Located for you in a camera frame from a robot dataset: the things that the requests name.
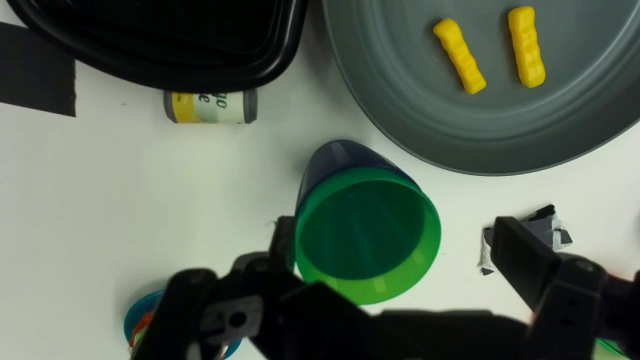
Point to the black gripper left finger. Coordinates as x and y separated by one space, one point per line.
283 242

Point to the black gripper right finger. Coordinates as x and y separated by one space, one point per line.
526 263

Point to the green plastic cup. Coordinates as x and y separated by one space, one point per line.
366 233

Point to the blue plastic cup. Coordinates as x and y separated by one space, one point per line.
332 158

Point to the grey oval plate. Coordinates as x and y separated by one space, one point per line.
501 127

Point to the small teal plate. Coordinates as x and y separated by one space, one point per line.
136 306

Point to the small grey black clip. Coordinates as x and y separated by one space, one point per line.
550 222

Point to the green yellow toy taco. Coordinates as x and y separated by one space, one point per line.
610 350

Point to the small yellow-labelled can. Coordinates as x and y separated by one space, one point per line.
211 108

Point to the toy burger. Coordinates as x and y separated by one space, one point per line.
141 327

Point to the yellow toy fry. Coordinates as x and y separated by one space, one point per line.
526 46
460 56

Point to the black rectangular tray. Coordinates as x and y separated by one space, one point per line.
166 41

